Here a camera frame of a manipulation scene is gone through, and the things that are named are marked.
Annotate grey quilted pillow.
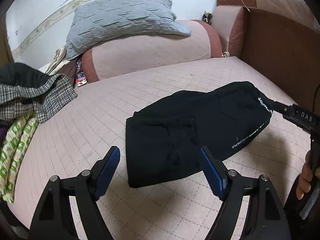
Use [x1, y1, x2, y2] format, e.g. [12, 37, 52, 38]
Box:
[66, 0, 191, 60]

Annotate green patterned cloth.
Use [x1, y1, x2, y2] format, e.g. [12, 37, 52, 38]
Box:
[1, 112, 39, 203]

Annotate houndstooth garment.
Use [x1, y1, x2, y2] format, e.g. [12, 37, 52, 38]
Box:
[1, 63, 77, 126]

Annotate person right hand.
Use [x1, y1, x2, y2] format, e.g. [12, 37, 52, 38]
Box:
[296, 151, 313, 200]

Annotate black cable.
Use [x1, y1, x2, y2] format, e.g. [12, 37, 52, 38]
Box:
[312, 83, 320, 111]

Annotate pink bolster cushion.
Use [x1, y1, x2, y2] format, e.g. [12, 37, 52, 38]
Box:
[81, 20, 222, 83]

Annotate small dark toy figure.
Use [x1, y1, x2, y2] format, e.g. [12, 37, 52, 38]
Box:
[202, 11, 213, 25]

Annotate black pants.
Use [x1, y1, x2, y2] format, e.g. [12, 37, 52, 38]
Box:
[125, 81, 273, 188]

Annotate cream cloth by wall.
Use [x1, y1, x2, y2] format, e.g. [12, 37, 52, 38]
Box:
[39, 45, 69, 75]

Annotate pink red corner cushion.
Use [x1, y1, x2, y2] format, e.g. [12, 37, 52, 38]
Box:
[212, 5, 248, 57]

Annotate colourful snack packet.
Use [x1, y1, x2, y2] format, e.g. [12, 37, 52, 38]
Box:
[75, 59, 87, 87]

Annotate pink quilted mattress cover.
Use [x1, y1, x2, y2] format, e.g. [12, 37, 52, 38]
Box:
[9, 57, 310, 239]

